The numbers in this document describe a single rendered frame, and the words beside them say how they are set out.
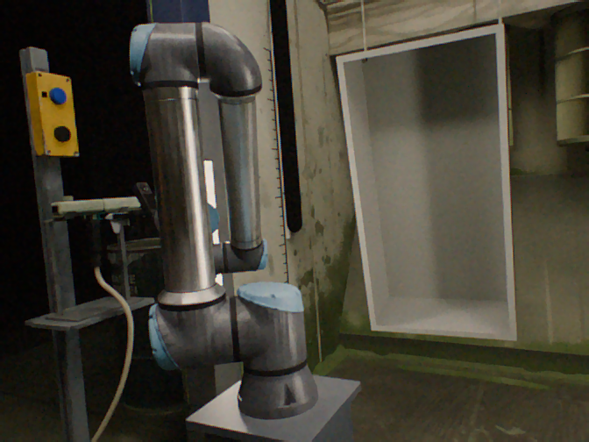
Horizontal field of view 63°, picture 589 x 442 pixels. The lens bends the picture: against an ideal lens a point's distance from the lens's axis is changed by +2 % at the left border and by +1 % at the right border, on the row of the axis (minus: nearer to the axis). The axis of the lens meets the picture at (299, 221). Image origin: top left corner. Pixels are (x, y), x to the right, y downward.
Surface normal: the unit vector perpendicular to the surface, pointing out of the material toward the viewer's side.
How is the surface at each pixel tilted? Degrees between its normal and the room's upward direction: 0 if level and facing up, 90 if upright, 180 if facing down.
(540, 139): 90
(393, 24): 90
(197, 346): 96
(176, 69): 95
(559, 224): 57
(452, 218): 102
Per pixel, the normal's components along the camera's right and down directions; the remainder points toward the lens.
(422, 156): -0.40, 0.30
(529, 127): -0.46, 0.10
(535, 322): -0.43, -0.46
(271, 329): 0.11, 0.04
